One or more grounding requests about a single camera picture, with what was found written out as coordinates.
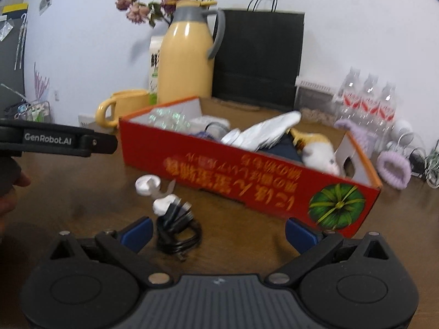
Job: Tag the clear iridescent plastic bag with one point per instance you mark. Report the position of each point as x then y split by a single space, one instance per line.
168 120

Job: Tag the red cardboard box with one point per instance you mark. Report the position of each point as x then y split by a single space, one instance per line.
240 178

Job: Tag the yellow thermos jug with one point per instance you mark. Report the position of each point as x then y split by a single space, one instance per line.
185 61

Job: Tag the white milk carton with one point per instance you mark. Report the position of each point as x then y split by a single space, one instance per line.
154 72

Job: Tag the purple plant wall sticker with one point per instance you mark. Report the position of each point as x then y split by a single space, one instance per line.
41 82

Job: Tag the purple fluffy wristband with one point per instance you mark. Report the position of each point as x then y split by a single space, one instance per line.
384 171

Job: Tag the white wall socket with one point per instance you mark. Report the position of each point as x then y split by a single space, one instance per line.
87 120

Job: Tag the white ribbed bottle cap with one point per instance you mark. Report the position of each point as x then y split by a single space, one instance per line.
164 205

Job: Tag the navy fabric pouch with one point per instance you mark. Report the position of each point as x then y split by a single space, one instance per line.
283 149

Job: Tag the purple fluffy headband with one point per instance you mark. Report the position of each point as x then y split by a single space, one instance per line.
360 137

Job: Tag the dark grey board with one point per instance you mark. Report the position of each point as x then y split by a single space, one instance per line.
10 61

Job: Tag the black paper bag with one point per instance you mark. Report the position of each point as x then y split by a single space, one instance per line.
257 58

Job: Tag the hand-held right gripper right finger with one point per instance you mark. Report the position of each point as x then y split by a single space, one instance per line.
298 233

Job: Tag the yellow mug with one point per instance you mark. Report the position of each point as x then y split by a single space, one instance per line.
132 106

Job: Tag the white cloth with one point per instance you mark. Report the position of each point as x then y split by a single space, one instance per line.
260 132

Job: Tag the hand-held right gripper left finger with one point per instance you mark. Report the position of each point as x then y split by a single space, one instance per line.
140 233

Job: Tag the person's left hand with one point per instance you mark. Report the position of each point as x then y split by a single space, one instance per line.
10 178

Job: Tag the white wall switch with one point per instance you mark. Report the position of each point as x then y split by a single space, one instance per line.
57 95

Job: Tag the small white desk fan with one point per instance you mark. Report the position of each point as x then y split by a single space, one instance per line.
401 130

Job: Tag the plush cat toy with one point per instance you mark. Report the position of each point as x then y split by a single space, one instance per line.
319 154

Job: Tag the clear jar of nuts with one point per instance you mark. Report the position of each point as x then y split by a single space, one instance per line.
315 106

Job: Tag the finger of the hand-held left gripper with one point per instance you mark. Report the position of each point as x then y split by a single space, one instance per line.
103 143

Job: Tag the white flat box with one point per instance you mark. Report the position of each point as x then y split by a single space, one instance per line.
315 84

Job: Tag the metal storage rack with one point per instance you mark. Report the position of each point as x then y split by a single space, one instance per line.
31 111

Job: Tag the white smooth bottle cap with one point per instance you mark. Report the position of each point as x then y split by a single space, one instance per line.
146 185

